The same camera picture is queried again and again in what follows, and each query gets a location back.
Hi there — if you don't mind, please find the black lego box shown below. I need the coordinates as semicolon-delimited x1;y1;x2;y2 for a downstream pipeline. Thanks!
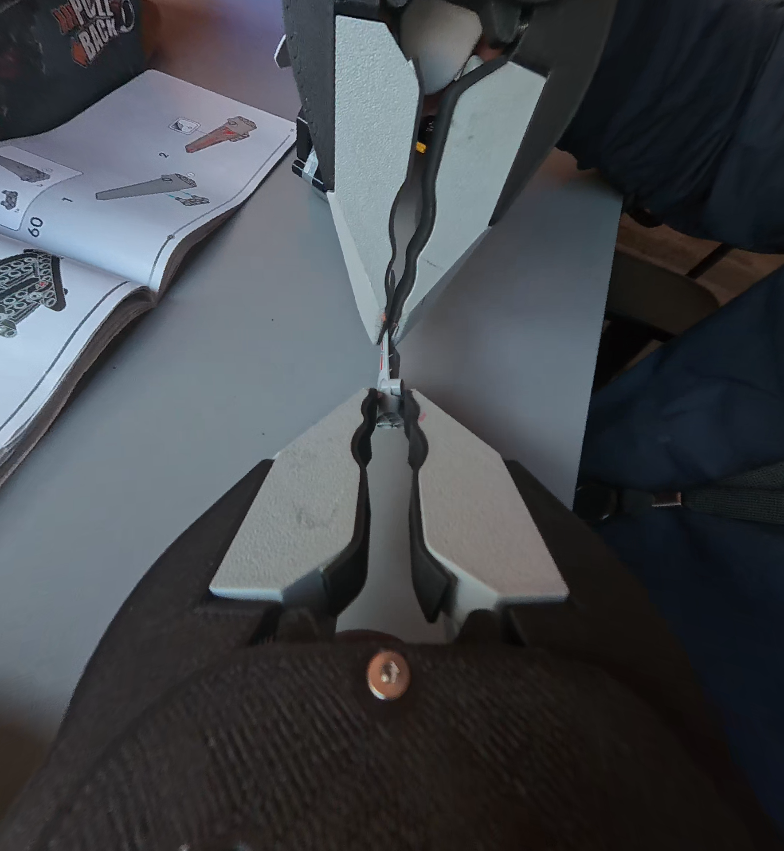
0;0;150;152

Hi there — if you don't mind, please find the person's dark blue torso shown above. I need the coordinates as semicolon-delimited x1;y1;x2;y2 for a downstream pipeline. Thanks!
575;256;784;851

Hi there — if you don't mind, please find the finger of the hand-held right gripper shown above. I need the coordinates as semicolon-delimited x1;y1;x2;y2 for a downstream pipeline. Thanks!
391;60;550;348
327;13;421;348

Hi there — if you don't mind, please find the person's right forearm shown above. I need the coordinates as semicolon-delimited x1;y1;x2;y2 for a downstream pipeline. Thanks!
555;0;784;257

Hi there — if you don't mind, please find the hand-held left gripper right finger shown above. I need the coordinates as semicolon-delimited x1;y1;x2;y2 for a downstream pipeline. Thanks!
402;387;571;626

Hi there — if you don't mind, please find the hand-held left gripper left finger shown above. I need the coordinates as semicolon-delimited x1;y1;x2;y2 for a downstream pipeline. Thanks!
208;387;377;617

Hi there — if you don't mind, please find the black neck lanyard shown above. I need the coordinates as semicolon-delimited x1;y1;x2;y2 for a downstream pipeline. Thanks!
681;452;784;533

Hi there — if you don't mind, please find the open lego instruction booklet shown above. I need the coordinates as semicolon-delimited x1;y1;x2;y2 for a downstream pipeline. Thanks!
0;68;298;526

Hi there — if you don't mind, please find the black and white lego piece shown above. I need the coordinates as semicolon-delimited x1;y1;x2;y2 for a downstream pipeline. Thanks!
291;116;332;194

